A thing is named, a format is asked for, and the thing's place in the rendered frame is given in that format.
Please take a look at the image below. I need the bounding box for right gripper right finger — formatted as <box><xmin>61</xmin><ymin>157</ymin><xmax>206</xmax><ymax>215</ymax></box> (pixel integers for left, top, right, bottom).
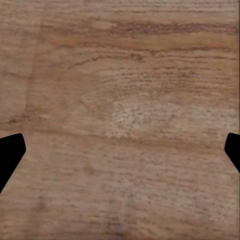
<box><xmin>225</xmin><ymin>133</ymin><xmax>240</xmax><ymax>173</ymax></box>

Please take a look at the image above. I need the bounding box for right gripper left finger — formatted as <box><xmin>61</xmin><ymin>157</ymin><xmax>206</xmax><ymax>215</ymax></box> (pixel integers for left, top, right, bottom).
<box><xmin>0</xmin><ymin>133</ymin><xmax>26</xmax><ymax>193</ymax></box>

